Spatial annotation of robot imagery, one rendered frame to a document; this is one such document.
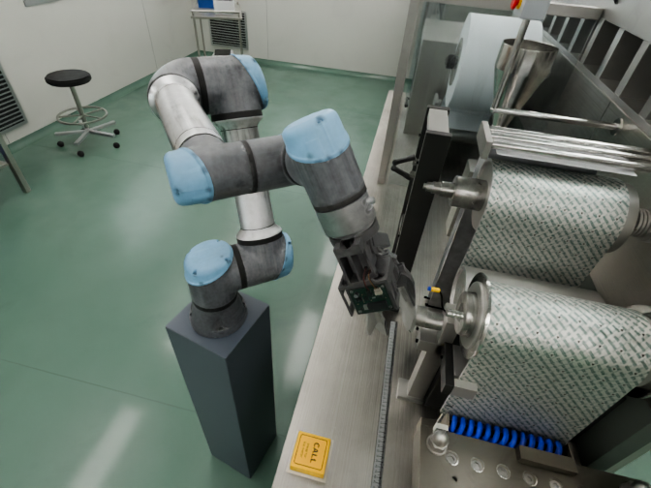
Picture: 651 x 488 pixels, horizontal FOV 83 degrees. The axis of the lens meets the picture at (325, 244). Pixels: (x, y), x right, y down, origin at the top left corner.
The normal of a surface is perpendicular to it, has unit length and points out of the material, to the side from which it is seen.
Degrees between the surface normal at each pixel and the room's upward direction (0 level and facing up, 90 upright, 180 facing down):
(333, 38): 90
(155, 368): 0
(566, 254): 92
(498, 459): 0
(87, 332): 0
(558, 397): 90
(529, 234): 92
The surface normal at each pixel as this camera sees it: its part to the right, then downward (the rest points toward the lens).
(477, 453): 0.07, -0.75
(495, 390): -0.22, 0.63
